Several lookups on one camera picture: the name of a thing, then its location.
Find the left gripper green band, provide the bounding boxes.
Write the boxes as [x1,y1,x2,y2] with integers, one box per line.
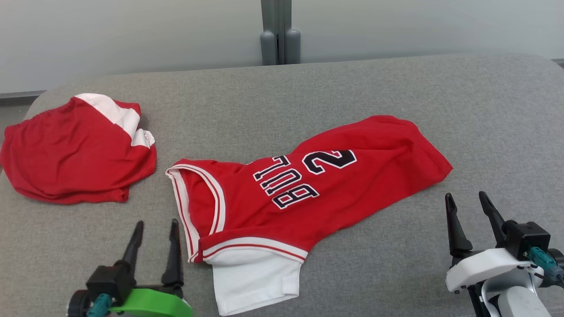
[67,219,193,317]

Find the right teal-plug black cable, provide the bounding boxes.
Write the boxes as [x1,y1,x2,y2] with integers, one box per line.
[527,247,564,282]

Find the grey partition post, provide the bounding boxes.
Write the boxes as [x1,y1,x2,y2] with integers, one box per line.
[261,0,292,66]

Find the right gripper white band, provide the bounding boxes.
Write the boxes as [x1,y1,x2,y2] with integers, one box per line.
[445,191,536,293]

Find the grey rounded partition foot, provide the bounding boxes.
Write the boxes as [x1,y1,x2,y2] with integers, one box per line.
[260,30,278,66]
[285,28,301,65]

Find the red basketball jersey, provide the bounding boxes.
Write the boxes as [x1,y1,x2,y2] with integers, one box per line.
[166,115,453,317]

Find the red basketball shorts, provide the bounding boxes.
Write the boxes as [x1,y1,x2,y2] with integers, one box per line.
[0,93,157,205]

